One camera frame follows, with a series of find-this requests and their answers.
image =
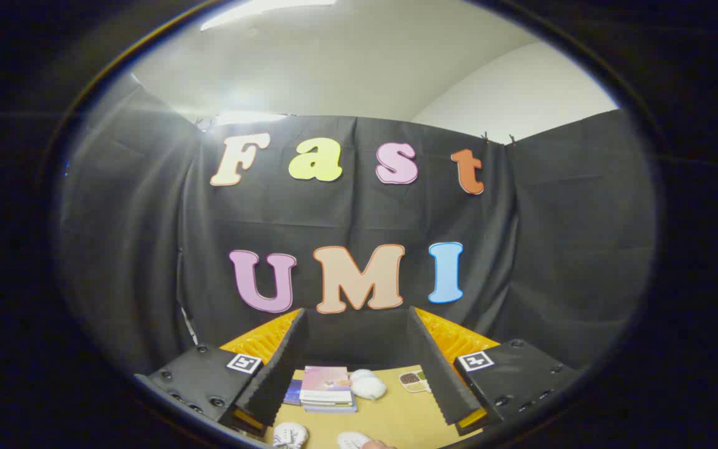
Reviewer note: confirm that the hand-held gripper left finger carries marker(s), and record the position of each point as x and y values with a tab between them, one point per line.
284	362

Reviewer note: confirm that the white canvas shoe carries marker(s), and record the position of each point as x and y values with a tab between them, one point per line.
353	440
290	435

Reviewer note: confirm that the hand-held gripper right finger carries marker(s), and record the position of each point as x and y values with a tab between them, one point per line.
434	365

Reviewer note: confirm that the pink cover book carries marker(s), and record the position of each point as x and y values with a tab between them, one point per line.
325	378

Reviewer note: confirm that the white fluffy ball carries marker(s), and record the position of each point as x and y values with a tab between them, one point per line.
368	386

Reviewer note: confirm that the glossy blue book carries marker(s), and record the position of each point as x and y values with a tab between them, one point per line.
293	393

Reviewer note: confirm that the printed paper card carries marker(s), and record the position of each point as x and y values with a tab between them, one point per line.
414	381

